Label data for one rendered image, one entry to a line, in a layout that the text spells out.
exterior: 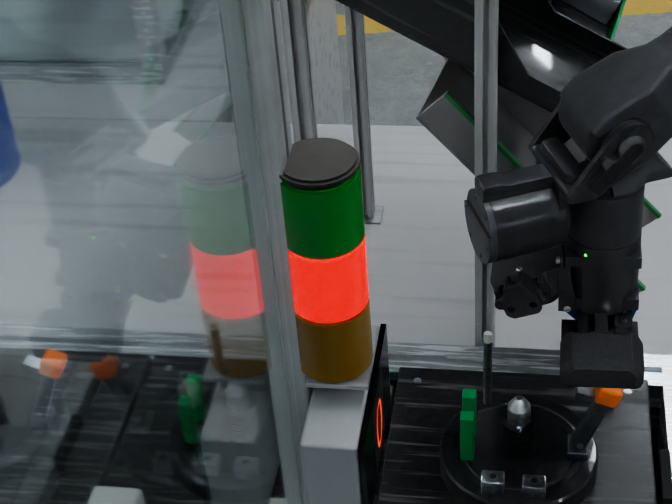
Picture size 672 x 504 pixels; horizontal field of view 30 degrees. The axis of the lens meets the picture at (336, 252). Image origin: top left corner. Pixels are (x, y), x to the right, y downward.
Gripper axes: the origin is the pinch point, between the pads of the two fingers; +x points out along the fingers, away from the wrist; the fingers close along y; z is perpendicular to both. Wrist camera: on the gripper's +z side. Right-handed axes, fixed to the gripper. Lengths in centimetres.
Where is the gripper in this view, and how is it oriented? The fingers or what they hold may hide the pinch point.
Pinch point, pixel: (597, 346)
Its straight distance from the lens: 105.8
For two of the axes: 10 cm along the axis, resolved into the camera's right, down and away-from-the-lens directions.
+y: -1.5, 6.1, -7.8
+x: 0.9, 7.9, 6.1
